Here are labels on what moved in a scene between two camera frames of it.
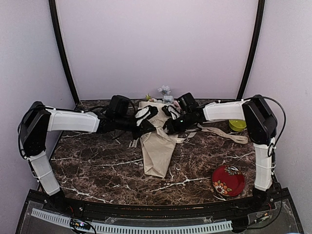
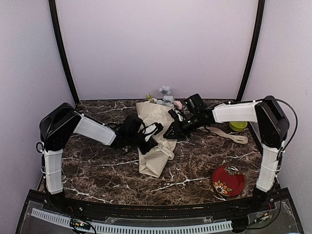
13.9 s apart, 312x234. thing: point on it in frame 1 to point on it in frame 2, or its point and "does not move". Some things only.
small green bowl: x=238 y=125 does not move
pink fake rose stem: x=176 y=104 does not move
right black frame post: x=260 y=17 does not move
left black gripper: x=146 y=126 to x=152 y=143
